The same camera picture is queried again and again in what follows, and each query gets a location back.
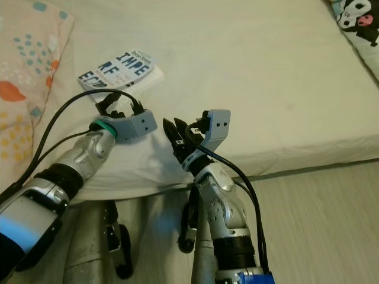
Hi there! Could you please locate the white blue-lettered paperback book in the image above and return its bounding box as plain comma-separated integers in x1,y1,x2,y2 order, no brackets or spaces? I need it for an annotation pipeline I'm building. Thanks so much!
77,49,165,101

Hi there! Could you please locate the pink patterned pillow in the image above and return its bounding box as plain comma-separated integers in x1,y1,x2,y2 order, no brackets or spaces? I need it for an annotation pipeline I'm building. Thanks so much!
0,0,76,190

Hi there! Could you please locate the cream cartoon print blanket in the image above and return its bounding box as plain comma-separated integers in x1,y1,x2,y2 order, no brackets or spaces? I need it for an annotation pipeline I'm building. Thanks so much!
329,0,379,48

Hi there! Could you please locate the mattress with beige sheet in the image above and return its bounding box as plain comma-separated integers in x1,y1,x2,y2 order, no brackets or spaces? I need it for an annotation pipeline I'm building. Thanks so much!
36,0,379,202

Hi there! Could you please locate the grey right robot leg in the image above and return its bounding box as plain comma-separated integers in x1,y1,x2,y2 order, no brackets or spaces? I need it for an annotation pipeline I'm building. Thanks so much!
178,186,217,284

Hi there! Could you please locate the grey robot leg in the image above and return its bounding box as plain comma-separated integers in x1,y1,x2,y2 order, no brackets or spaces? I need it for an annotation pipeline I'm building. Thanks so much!
178,186,217,284
62,198,134,284

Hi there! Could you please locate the grey left robot leg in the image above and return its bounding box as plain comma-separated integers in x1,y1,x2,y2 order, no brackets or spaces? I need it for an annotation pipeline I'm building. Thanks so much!
62,198,134,284

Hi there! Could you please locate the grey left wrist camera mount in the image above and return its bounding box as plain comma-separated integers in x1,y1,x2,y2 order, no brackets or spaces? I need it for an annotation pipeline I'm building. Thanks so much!
110,109,158,143

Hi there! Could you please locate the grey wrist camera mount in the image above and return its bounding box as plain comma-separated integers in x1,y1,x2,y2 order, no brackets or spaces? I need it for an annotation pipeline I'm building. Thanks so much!
110,109,158,143
184,109,232,172

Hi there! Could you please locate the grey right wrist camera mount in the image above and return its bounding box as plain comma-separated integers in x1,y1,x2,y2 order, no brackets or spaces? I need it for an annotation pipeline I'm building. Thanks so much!
184,109,232,172

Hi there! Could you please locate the blue arm strap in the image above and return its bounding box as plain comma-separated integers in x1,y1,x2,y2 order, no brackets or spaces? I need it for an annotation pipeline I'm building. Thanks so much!
237,271,275,284

